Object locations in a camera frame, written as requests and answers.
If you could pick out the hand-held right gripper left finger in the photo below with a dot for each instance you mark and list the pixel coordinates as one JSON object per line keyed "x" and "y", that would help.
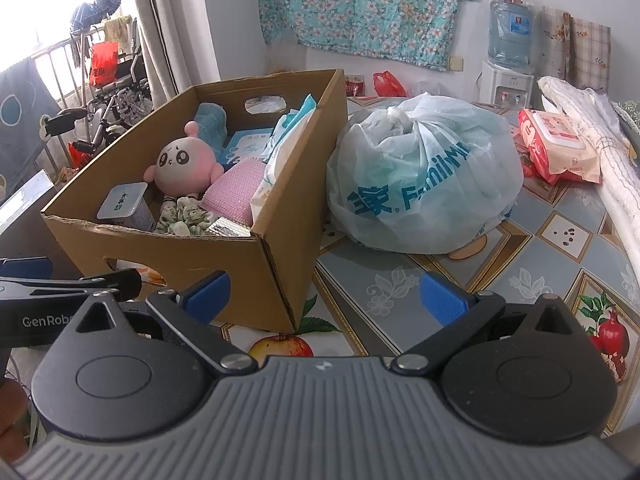
{"x": 210, "y": 291}

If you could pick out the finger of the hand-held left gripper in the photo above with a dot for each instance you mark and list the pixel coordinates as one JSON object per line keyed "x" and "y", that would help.
{"x": 25, "y": 266}
{"x": 90, "y": 282}

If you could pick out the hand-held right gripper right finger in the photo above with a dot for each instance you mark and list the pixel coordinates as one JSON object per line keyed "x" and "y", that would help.
{"x": 445, "y": 301}

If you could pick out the cardboard box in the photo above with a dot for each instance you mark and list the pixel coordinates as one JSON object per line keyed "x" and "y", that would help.
{"x": 270, "y": 280}

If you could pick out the pink round plush toy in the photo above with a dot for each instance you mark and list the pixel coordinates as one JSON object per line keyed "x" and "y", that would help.
{"x": 180, "y": 160}

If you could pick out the light blue tissue pack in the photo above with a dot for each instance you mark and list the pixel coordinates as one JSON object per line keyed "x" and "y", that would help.
{"x": 245, "y": 149}

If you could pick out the white teal packet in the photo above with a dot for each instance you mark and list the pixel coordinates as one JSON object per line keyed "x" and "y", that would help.
{"x": 282, "y": 160}

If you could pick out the person's left hand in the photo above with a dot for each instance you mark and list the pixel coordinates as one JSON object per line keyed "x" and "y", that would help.
{"x": 10, "y": 435}

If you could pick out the silver packet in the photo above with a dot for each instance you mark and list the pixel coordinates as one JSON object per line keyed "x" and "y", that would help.
{"x": 230, "y": 229}

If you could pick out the green floral scrunchie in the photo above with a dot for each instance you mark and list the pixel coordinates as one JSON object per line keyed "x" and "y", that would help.
{"x": 187, "y": 220}

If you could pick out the white small container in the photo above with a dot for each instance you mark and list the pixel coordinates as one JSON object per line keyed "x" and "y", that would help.
{"x": 125, "y": 207}

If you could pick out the pink knit cloth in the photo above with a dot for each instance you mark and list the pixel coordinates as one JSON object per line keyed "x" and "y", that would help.
{"x": 230, "y": 187}

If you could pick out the white printed plastic bag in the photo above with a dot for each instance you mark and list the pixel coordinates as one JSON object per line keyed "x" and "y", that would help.
{"x": 425, "y": 170}

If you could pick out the dark blue hanging cloth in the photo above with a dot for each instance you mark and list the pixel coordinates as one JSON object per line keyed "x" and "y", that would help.
{"x": 25, "y": 125}

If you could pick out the teal towel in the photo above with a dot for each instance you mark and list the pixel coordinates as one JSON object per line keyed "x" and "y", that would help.
{"x": 210, "y": 125}

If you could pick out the black wheelchair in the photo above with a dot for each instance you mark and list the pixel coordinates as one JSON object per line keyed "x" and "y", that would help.
{"x": 115, "y": 110}

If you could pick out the pink wet wipes pack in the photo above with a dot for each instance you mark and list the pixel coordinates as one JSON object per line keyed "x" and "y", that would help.
{"x": 560, "y": 145}

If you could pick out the clear plastic bag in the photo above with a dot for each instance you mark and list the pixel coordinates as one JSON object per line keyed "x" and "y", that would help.
{"x": 424, "y": 89}

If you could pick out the red hanging bag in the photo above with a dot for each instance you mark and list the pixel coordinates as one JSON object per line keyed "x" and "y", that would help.
{"x": 104, "y": 64}

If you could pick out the red plastic bag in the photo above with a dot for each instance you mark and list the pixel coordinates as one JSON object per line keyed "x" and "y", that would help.
{"x": 390, "y": 84}

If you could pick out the white water dispenser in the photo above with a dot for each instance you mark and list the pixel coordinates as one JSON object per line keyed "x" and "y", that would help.
{"x": 505, "y": 85}

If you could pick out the white striped quilt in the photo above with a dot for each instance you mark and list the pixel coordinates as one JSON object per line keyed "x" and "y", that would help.
{"x": 595, "y": 120}

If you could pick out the yellow towel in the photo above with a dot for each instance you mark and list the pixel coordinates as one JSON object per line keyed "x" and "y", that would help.
{"x": 119, "y": 32}

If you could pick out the blue umbrella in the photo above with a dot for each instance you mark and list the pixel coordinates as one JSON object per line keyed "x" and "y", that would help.
{"x": 95, "y": 12}

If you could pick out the green floral blanket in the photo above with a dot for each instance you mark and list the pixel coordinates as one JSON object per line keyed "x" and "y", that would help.
{"x": 632, "y": 116}

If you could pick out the grey curtain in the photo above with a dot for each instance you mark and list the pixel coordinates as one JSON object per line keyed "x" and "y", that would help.
{"x": 170, "y": 25}

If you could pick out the grey floral rolled mat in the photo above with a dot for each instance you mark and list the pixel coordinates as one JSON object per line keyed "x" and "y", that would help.
{"x": 552, "y": 45}

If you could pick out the plaid rolled mat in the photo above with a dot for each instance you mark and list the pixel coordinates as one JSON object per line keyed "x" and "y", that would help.
{"x": 590, "y": 55}

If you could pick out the wall socket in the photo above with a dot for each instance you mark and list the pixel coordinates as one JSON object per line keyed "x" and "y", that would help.
{"x": 456, "y": 63}

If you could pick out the blue floral wall cloth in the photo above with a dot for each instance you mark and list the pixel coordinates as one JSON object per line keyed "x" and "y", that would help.
{"x": 360, "y": 5}

